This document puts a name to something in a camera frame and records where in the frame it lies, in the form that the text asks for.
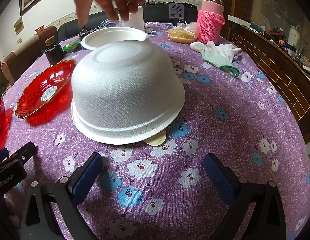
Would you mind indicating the black sofa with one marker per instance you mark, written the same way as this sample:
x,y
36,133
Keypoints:
x,y
67,30

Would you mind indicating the green wrapper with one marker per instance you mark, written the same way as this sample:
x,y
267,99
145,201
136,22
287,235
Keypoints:
x,y
70,47

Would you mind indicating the brick pattern wooden cabinet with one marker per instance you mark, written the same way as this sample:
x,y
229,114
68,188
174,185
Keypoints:
x,y
277,67

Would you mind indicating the glass door wooden cabinet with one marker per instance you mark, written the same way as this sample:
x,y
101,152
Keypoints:
x,y
270,5

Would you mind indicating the brown armchair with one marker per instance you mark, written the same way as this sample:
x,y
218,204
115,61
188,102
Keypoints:
x,y
14,65

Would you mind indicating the beige ribbed plate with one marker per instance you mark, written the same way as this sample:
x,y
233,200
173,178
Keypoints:
x,y
157,140

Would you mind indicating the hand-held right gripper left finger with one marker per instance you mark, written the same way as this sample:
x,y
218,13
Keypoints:
x,y
87,177

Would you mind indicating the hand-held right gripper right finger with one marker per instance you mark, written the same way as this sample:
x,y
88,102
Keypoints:
x,y
220,177

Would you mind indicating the white foam plate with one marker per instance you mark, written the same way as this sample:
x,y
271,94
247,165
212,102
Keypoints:
x,y
115,36

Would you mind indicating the grey phone stand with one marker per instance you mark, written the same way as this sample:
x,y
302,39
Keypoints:
x,y
176,11

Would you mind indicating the black box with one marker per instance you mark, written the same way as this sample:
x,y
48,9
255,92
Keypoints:
x,y
53,53

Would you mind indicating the purple floral tablecloth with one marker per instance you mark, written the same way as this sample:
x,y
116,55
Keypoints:
x,y
220,130

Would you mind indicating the black power adapter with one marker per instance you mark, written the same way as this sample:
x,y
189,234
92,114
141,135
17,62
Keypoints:
x,y
85,33

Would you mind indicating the small framed picture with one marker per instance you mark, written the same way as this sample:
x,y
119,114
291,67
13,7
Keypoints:
x,y
18,26

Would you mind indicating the plastic bag of food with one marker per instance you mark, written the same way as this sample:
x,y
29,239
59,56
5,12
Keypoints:
x,y
181,36

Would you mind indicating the white work glove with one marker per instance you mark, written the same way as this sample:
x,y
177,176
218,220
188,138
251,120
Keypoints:
x,y
215,51

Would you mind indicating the pink knitted holder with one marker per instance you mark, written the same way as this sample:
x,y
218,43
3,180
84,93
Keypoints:
x,y
207,27

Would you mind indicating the white plastic jug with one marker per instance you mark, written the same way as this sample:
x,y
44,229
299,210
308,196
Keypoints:
x,y
294,36

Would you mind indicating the white foam bowl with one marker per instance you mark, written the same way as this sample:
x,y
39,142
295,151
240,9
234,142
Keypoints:
x,y
125,90

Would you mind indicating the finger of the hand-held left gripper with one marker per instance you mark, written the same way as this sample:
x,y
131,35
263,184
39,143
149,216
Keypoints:
x,y
24,152
1,153

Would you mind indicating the clear plastic cups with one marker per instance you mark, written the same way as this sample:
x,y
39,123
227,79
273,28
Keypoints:
x,y
110,24

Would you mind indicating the pink sleeved bottle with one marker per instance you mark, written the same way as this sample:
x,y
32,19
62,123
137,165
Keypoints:
x,y
212,6

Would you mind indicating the white plastic cup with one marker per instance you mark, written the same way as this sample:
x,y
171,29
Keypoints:
x,y
136,20

